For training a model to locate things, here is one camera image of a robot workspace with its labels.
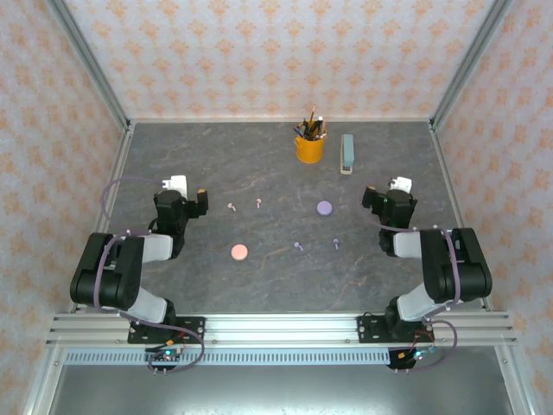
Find grey-blue stapler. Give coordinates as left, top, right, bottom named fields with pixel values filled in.
left=340, top=133, right=356, bottom=176

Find yellow pen cup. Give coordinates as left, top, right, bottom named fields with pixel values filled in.
left=294, top=128, right=327, bottom=164

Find grey metal panel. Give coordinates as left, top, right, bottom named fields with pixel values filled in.
left=47, top=365, right=515, bottom=415

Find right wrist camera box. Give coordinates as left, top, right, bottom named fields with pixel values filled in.
left=387, top=175, right=412, bottom=195

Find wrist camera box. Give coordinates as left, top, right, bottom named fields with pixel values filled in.
left=160, top=174, right=189, bottom=195
left=387, top=175, right=412, bottom=195

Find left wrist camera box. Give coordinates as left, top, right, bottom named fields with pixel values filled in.
left=160, top=174, right=189, bottom=195

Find aluminium side rail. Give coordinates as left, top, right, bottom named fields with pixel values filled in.
left=429, top=120, right=493, bottom=312
left=68, top=123, right=136, bottom=313

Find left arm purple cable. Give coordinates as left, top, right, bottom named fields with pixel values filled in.
left=93, top=176, right=207, bottom=374

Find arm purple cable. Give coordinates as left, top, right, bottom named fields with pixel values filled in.
left=360, top=176, right=460, bottom=373
left=93, top=176, right=207, bottom=374

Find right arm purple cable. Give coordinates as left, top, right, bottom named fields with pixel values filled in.
left=360, top=176, right=460, bottom=373

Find aluminium back rail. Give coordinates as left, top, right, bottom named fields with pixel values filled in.
left=129, top=116, right=433, bottom=125

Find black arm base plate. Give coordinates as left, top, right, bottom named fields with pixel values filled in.
left=127, top=316, right=207, bottom=345
left=356, top=314, right=433, bottom=345

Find aluminium mounting rail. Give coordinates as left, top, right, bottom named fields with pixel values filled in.
left=45, top=311, right=518, bottom=347

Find aluminium frame post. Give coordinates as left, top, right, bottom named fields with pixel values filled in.
left=429, top=0, right=515, bottom=131
left=45, top=0, right=133, bottom=131

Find grey slotted cable duct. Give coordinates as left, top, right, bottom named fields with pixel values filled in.
left=63, top=348, right=392, bottom=367

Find aluminium frame leg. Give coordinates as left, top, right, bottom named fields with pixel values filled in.
left=21, top=345, right=68, bottom=415
left=494, top=345, right=535, bottom=415

